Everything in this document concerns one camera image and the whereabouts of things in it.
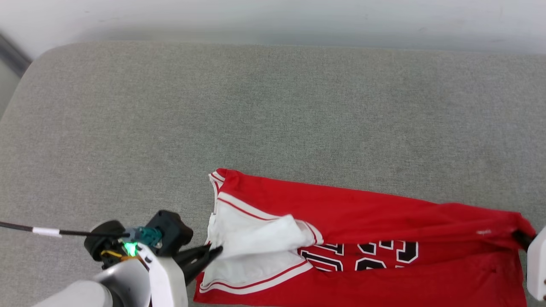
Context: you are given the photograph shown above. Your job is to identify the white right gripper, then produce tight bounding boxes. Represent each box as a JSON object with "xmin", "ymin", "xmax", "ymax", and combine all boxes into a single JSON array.
[{"xmin": 511, "ymin": 226, "xmax": 546, "ymax": 301}]

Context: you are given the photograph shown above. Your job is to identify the grey fabric sofa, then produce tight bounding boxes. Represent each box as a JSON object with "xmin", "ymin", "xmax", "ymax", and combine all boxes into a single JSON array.
[{"xmin": 0, "ymin": 41, "xmax": 546, "ymax": 307}]

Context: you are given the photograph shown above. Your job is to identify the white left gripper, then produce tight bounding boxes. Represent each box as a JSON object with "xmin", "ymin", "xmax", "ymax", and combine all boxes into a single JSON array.
[{"xmin": 136, "ymin": 243, "xmax": 224, "ymax": 307}]

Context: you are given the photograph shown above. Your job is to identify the black camera cable teal plug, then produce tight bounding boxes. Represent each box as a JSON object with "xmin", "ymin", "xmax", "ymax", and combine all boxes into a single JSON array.
[{"xmin": 0, "ymin": 221, "xmax": 163, "ymax": 248}]

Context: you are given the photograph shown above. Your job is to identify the red and white basketball jersey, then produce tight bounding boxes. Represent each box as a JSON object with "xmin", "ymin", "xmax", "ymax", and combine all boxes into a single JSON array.
[{"xmin": 193, "ymin": 168, "xmax": 537, "ymax": 307}]

